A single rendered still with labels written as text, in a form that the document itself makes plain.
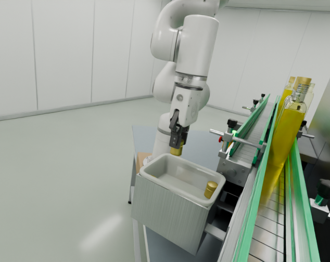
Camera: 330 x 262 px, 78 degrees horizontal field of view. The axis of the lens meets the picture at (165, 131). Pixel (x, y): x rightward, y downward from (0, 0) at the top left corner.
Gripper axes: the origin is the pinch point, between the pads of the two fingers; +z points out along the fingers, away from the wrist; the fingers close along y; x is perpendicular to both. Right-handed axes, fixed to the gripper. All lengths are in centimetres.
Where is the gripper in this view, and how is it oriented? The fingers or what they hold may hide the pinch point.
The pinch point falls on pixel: (178, 139)
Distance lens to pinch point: 59.2
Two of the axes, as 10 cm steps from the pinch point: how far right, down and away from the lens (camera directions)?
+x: -8.6, -2.9, 4.1
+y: 4.8, -2.2, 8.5
